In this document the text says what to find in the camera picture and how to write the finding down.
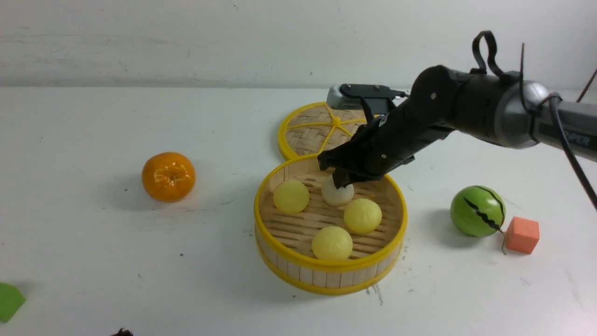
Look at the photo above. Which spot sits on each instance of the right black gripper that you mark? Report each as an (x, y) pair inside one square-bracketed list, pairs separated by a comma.
[(382, 145)]

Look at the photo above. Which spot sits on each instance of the white cream bun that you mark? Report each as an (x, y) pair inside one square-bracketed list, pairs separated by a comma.
[(336, 197)]

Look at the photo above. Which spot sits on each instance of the yellow bun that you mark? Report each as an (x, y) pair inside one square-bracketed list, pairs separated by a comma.
[(332, 244), (291, 197), (362, 216)]

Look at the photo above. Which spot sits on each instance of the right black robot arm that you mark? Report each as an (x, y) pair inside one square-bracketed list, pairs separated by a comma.
[(441, 101)]

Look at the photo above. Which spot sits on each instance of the woven bamboo steamer lid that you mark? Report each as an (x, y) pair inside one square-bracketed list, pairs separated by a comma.
[(314, 128)]

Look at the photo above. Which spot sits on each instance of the bamboo steamer tray yellow rim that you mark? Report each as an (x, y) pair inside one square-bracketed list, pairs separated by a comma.
[(284, 240)]

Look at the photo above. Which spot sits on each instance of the green toy watermelon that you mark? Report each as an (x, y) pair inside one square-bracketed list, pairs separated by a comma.
[(478, 211)]

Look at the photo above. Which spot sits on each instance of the orange toy mandarin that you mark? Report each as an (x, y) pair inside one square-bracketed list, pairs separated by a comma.
[(168, 177)]

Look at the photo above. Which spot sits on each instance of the orange foam cube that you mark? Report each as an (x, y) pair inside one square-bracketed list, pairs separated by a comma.
[(522, 235)]

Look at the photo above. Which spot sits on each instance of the green foam block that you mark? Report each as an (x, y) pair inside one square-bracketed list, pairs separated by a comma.
[(11, 300)]

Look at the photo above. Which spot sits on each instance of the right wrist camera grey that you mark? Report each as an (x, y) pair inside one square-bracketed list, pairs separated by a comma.
[(374, 100)]

